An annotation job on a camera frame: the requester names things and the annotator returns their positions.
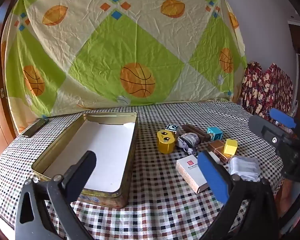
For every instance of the moon print small cube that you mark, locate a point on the moon print small cube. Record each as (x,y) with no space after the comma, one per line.
(172,128)

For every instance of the white paper liner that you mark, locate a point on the white paper liner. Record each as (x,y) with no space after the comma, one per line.
(102,150)

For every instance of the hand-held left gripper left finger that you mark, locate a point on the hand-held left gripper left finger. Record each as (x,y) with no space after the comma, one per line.
(82,170)

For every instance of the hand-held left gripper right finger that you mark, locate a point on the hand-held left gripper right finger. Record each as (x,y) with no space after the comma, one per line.
(212,177)

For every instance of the basketball print bed sheet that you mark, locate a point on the basketball print bed sheet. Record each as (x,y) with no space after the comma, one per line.
(115,42)

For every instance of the brown plastic comb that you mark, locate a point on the brown plastic comb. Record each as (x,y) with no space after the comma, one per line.
(195,131)

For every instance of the checkered tablecloth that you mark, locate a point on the checkered tablecloth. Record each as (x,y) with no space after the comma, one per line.
(152,205)

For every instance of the yellow face toy block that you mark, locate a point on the yellow face toy block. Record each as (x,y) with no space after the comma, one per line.
(166,142)

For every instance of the red plaid bear cloth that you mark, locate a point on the red plaid bear cloth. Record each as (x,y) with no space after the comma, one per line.
(265,90)

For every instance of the white card box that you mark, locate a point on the white card box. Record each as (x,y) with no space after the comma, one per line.
(190,172)

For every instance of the teal toy block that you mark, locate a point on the teal toy block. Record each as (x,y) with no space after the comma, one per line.
(213,133)

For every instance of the copper coloured box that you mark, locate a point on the copper coloured box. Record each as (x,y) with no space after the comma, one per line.
(216,146)

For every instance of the yellow cube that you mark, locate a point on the yellow cube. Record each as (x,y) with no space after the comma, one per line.
(230,147)

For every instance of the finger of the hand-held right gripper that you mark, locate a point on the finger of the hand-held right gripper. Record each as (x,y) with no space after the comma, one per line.
(282,118)
(265,130)

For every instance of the gold metal tin box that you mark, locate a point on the gold metal tin box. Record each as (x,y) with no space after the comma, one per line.
(127,177)

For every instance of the floral cloth pouch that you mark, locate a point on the floral cloth pouch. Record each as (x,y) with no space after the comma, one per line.
(188,141)

